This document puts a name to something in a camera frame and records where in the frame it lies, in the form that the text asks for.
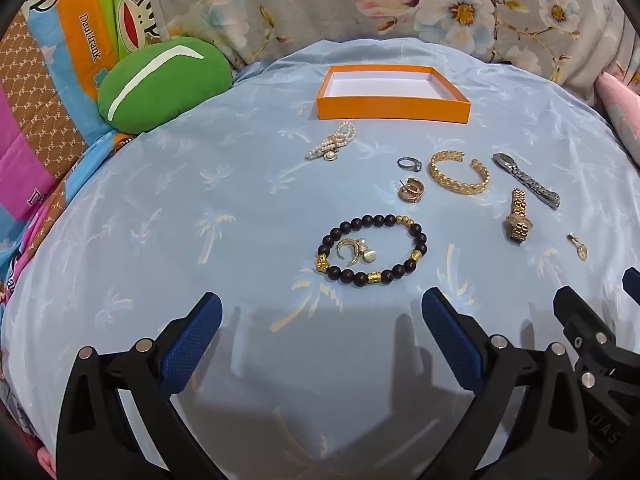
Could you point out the orange cardboard box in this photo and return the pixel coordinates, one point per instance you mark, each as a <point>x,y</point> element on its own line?
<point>390,110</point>

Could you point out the small gold pendant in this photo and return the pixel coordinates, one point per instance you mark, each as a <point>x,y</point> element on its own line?
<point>580,251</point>

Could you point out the colourful cartoon printed blanket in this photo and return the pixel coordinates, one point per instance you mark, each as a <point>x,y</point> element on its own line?
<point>75,35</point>

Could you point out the light blue palm printed sheet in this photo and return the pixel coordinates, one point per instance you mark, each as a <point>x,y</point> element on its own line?
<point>200,210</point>

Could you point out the silver wristwatch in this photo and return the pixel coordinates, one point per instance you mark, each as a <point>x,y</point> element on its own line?
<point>530,182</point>

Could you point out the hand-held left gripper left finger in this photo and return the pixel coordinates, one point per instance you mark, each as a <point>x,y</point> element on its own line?
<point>192,345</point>

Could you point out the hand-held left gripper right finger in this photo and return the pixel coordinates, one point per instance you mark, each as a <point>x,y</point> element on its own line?
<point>450,330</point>

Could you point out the green cushion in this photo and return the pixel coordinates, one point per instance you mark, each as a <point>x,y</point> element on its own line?
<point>165,95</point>

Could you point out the gold wristwatch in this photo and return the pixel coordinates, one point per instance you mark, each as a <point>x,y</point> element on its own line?
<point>517,225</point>

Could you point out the grey floral blanket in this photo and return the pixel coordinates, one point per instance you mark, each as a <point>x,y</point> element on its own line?
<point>325,0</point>

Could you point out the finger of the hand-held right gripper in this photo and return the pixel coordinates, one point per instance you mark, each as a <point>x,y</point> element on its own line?
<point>632,285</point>
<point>575,310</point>

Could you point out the gold hoop earrings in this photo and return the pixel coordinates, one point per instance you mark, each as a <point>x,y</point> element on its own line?
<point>406,194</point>

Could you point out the pink pillow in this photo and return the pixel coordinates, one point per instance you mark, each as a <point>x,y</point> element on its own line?
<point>625,105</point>

